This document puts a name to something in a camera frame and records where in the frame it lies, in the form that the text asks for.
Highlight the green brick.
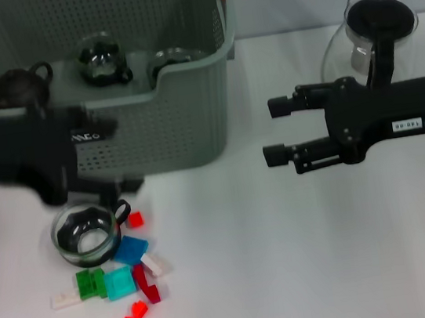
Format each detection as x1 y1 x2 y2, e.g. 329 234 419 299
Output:
74 267 109 304

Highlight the grey perforated storage bin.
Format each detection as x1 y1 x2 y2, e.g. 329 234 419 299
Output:
0 0 259 196

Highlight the small red square brick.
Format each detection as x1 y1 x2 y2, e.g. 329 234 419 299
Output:
127 211 146 230

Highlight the dark clay teapot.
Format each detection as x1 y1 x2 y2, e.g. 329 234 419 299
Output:
0 60 59 114

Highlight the white small brick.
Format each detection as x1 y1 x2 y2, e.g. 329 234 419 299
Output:
138 250 173 280

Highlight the glass teacup black sleeve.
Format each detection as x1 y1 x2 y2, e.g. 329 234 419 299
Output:
73 28 135 91
143 43 213 88
47 196 139 273

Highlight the blue flat square brick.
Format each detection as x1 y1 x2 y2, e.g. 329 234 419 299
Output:
111 233 152 269

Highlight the dark red curved brick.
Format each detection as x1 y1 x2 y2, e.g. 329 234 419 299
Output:
131 262 163 308

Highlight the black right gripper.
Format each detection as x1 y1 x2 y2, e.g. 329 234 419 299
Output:
253 65 425 180

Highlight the small orange-red brick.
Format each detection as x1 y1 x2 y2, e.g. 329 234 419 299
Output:
129 298 151 318

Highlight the white flat long brick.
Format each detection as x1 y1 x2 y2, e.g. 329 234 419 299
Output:
49 288 83 311

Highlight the glass teapot black lid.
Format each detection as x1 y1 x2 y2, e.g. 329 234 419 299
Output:
311 0 425 95

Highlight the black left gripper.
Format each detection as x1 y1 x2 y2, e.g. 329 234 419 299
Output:
0 89 148 225

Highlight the teal square brick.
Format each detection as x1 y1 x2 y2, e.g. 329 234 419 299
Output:
102 266 139 303

